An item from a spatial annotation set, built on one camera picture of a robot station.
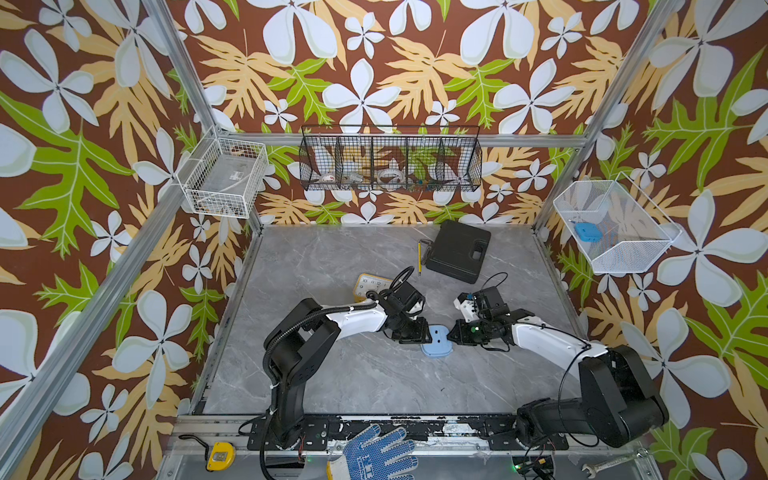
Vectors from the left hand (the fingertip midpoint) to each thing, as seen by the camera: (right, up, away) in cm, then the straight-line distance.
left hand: (429, 337), depth 88 cm
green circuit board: (+24, -27, -16) cm, 39 cm away
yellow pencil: (0, +23, +23) cm, 33 cm away
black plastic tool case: (+13, +26, +18) cm, 34 cm away
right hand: (+5, 0, +1) cm, 5 cm away
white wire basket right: (+52, +33, -4) cm, 62 cm away
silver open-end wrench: (+41, -26, -17) cm, 51 cm away
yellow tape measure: (-52, -23, -18) cm, 60 cm away
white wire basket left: (-61, +47, -3) cm, 77 cm away
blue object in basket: (+45, +31, -4) cm, 54 cm away
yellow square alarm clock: (-20, +15, +13) cm, 28 cm away
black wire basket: (-11, +56, +9) cm, 58 cm away
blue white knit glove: (-18, -25, -17) cm, 35 cm away
